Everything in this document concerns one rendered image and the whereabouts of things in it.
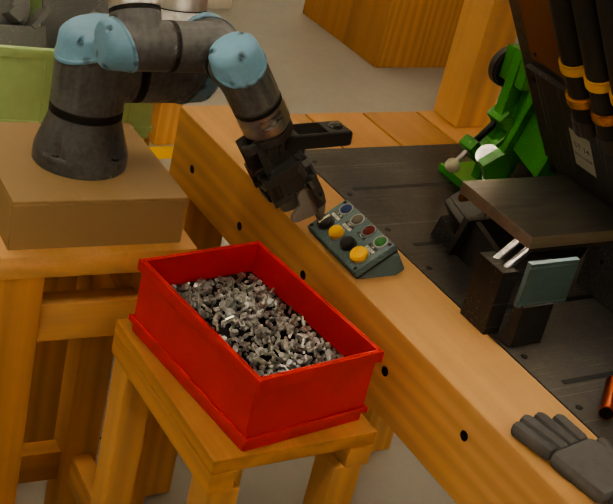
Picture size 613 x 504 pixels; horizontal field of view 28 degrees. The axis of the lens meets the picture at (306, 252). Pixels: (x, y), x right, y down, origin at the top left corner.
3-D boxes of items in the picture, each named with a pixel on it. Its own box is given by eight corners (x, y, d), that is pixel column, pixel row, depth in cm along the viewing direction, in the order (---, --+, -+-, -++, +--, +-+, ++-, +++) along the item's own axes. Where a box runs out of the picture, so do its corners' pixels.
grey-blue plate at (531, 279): (505, 348, 182) (534, 266, 176) (497, 340, 184) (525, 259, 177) (553, 340, 187) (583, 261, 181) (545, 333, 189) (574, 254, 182)
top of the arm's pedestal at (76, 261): (-3, 281, 185) (0, 258, 184) (-50, 181, 209) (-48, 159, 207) (194, 269, 201) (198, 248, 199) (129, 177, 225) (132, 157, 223)
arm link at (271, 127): (267, 80, 184) (293, 103, 178) (277, 103, 187) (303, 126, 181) (225, 107, 182) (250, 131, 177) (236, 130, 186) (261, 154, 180)
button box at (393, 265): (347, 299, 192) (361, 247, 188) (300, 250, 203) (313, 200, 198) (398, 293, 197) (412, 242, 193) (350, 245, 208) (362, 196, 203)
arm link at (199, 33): (162, 5, 182) (190, 36, 174) (230, 9, 188) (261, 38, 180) (153, 55, 186) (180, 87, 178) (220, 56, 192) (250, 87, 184)
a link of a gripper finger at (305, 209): (295, 235, 197) (276, 194, 191) (325, 214, 198) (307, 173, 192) (305, 244, 195) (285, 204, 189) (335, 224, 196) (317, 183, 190)
